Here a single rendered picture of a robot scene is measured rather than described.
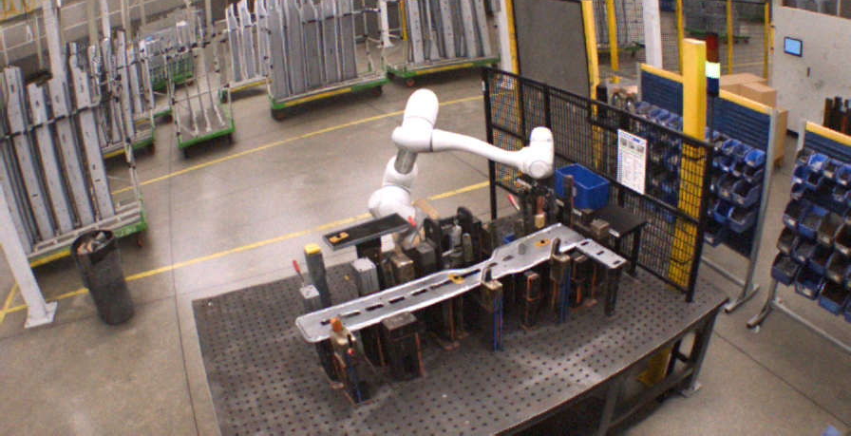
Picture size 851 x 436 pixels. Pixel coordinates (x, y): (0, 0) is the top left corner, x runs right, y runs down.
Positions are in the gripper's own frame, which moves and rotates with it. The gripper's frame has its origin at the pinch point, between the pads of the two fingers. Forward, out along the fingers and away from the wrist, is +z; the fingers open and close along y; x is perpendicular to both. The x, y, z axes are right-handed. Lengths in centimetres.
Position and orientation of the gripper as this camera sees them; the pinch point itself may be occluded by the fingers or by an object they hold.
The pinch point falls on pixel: (542, 217)
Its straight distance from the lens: 270.4
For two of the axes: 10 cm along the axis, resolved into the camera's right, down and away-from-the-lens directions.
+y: 4.9, 3.2, -8.1
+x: 8.7, -2.6, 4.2
